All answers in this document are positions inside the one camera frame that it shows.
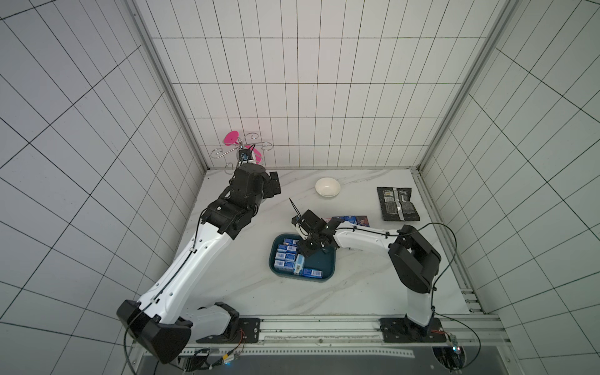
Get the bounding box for pink cup upper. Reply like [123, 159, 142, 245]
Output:
[223, 131, 239, 146]

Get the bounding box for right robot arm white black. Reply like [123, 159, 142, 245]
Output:
[292, 217, 442, 329]

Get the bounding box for blue tissue pack front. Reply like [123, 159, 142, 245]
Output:
[302, 268, 323, 279]

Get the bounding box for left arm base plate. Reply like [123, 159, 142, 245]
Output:
[196, 318, 262, 344]

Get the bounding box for white bowl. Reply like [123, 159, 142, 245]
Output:
[315, 177, 342, 198]

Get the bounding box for pink cup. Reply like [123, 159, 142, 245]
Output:
[248, 145, 263, 164]
[223, 131, 239, 146]

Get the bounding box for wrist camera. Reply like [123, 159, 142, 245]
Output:
[296, 209, 327, 233]
[237, 148, 253, 163]

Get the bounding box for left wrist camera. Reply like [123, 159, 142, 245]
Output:
[237, 148, 253, 163]

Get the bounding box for chrome cup holder stand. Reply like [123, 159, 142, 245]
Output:
[210, 132, 273, 174]

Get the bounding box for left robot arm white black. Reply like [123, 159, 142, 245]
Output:
[117, 162, 281, 364]

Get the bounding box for black snack bag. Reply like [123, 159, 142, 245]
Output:
[377, 187, 420, 222]

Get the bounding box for blue red pocket tissue pack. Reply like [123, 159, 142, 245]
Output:
[356, 216, 370, 228]

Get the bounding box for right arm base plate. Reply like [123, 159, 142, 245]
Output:
[379, 317, 447, 344]

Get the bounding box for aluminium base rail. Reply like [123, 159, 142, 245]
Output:
[176, 315, 510, 360]

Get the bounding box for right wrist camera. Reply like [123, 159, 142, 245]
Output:
[296, 209, 327, 233]

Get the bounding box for teal storage tray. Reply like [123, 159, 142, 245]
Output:
[268, 233, 336, 282]

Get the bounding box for pink cup lower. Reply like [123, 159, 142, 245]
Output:
[248, 145, 263, 164]

